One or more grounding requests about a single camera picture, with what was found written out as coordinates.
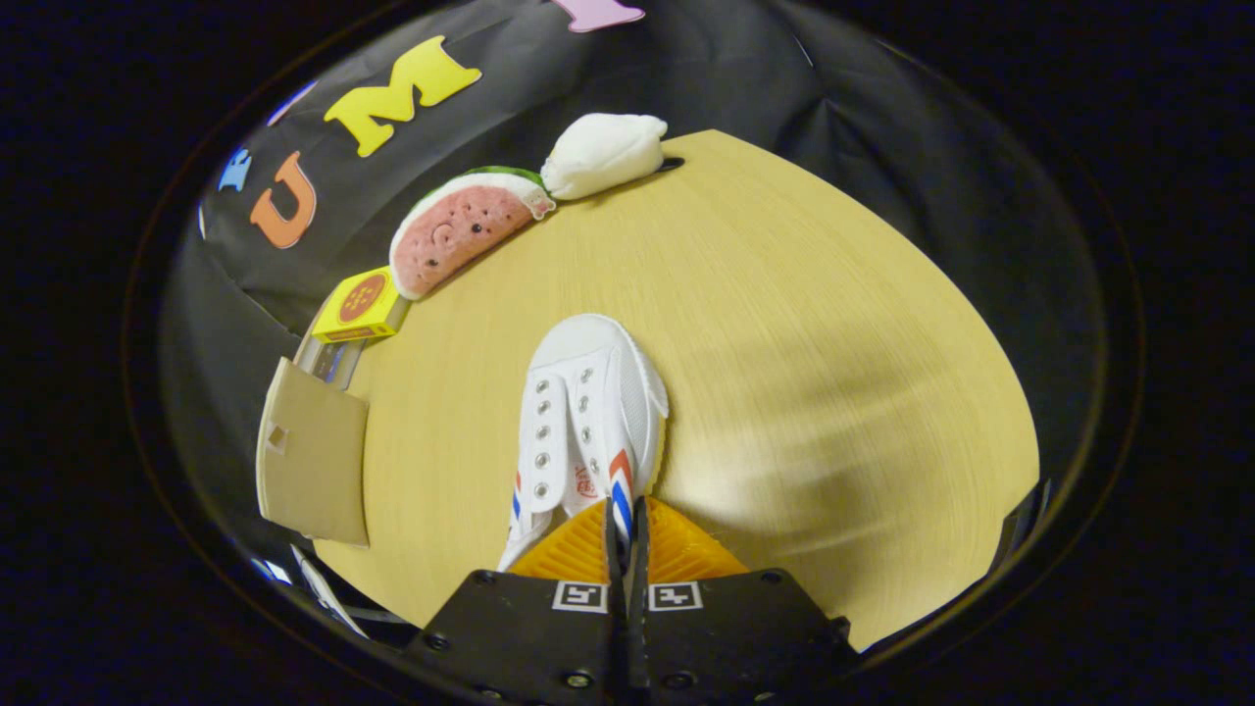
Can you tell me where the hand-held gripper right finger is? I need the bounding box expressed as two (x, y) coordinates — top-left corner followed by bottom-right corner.
(627, 497), (854, 706)

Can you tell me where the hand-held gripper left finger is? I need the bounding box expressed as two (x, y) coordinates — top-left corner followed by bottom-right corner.
(402, 497), (628, 706)

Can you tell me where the white canvas shoe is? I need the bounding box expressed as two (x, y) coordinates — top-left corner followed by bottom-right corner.
(498, 314), (671, 573)

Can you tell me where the beige storage box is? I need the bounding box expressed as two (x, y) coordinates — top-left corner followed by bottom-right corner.
(255, 356), (372, 548)

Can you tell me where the blue book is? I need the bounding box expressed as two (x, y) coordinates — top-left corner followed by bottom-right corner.
(294, 338), (366, 393)

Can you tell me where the yellow book with red circle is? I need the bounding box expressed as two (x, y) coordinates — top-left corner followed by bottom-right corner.
(312, 265), (411, 344)

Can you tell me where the watermelon slice plush toy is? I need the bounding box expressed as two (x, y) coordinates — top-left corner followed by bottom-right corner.
(389, 165), (557, 301)

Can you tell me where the white plush toy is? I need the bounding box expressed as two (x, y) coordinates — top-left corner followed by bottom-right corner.
(540, 113), (670, 202)

